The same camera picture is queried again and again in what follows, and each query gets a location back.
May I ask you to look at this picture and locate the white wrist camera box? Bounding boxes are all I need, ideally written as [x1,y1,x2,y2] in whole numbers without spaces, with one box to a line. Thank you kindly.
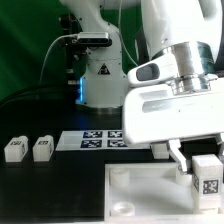
[128,53,178,87]

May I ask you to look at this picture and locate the black camera stand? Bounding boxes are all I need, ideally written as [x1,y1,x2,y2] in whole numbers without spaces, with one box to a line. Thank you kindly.
[59,13,86,103]

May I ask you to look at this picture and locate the silver external camera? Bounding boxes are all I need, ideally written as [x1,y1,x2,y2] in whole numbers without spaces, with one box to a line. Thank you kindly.
[77,32,112,47]

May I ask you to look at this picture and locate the white marker sheet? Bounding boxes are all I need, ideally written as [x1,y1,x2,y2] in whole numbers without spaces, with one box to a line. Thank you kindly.
[56,130,149,151]

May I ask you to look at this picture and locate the grey camera cable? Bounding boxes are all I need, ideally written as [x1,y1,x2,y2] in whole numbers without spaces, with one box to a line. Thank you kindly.
[38,33,79,86]

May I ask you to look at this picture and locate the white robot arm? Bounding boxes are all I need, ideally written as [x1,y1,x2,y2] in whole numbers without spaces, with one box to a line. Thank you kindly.
[60,0,224,172]

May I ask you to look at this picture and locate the white square tabletop part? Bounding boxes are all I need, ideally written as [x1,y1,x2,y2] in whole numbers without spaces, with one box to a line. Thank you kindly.
[104,163,224,224]

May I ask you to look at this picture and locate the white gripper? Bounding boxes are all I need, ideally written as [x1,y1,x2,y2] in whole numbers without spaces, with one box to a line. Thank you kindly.
[123,78,224,174]

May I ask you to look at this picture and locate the black floor cables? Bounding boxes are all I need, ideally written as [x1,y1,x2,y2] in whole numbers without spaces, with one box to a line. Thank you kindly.
[0,83,73,108]

